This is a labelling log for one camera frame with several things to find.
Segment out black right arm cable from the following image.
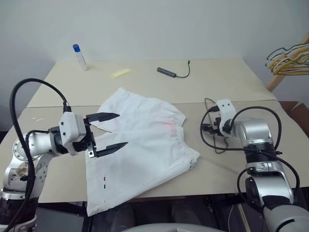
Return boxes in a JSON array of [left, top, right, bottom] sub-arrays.
[[200, 105, 301, 202]]

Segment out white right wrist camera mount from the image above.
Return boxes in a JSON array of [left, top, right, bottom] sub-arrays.
[[215, 98, 237, 135]]

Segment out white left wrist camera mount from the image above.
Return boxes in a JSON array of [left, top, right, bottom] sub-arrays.
[[58, 111, 87, 156]]

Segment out grey USB hub with cable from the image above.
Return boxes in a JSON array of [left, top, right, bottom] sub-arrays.
[[156, 60, 192, 79]]

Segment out white bottle with blue cap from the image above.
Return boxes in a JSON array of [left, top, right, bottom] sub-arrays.
[[72, 43, 89, 72]]

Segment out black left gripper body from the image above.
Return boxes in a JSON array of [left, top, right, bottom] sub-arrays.
[[72, 117, 98, 159]]

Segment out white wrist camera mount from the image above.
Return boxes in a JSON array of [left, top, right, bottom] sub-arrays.
[[215, 98, 237, 135], [58, 111, 87, 156]]

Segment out clothes hangers on rack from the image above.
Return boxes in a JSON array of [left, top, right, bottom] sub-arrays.
[[266, 32, 309, 93]]

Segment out white shorts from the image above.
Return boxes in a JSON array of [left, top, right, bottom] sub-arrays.
[[85, 87, 201, 217]]

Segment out bundle of wire hangers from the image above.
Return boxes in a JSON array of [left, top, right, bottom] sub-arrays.
[[265, 43, 309, 76]]

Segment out pale yellow flat piece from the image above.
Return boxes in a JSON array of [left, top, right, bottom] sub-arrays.
[[110, 68, 131, 79]]

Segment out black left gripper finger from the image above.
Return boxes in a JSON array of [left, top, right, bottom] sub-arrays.
[[96, 142, 128, 158], [84, 112, 120, 124]]

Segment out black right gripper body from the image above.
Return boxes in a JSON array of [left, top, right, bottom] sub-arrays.
[[211, 116, 226, 137]]

